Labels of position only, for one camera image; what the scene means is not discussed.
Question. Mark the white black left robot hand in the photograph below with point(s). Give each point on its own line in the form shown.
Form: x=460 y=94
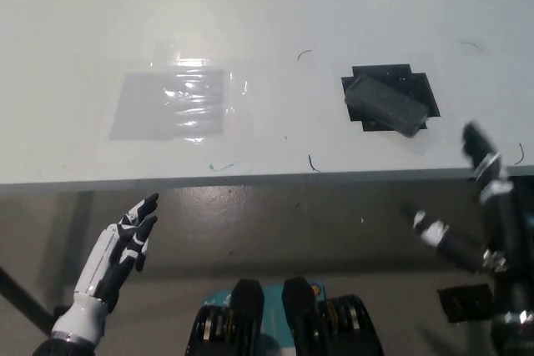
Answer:
x=98 y=272

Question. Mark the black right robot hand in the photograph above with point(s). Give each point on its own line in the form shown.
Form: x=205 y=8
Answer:
x=496 y=202

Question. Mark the dark grey whiteboard eraser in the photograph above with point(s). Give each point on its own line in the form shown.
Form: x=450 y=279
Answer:
x=386 y=103

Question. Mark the black robot legs with teal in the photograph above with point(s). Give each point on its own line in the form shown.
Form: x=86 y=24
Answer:
x=250 y=322

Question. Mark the grey table leg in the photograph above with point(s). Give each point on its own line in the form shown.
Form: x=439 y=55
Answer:
x=76 y=231

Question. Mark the black table base bar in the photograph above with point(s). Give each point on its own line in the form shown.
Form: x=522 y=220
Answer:
x=25 y=299

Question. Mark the grey rectangular patch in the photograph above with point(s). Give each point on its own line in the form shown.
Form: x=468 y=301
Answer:
x=142 y=110

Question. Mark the clear glossy tape film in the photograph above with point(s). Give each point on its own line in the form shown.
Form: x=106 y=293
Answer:
x=196 y=81

